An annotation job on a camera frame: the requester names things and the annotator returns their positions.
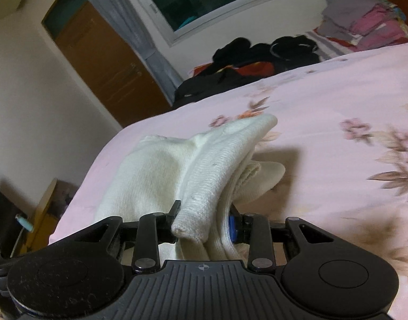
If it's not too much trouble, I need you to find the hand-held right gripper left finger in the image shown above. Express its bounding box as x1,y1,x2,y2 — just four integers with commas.
66,200,182,273

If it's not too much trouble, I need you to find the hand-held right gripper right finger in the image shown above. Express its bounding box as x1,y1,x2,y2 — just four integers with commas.
228,206,336,272

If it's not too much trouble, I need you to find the cream knit garment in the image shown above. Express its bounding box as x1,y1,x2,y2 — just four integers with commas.
93,113,286,262

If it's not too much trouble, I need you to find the stack of folded clothes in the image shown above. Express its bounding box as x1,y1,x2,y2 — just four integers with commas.
313,0,408,52

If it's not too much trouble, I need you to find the yellow wooden board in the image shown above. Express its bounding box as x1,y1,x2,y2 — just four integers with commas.
23,178,58,254

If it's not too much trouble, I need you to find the light blue small object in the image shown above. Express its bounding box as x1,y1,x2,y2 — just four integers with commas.
17,215,35,233

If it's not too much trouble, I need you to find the black bag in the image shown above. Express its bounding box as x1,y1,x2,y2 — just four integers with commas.
171,67,269,108

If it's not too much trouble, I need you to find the dark furniture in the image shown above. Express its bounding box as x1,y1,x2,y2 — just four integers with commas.
0,181,26,258

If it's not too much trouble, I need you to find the red orange garment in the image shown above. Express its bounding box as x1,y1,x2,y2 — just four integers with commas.
193,61,275,80

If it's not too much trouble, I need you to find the pink floral blanket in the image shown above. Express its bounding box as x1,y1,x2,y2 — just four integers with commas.
49,41,408,320

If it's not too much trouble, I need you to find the brown wooden door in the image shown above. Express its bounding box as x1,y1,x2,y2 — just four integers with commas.
42,0,172,129

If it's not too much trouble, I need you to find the pile of black bags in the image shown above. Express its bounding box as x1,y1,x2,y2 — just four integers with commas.
211,35,322,71

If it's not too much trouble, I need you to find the red white striped sheet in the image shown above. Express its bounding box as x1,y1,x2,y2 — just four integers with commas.
303,29,356,58

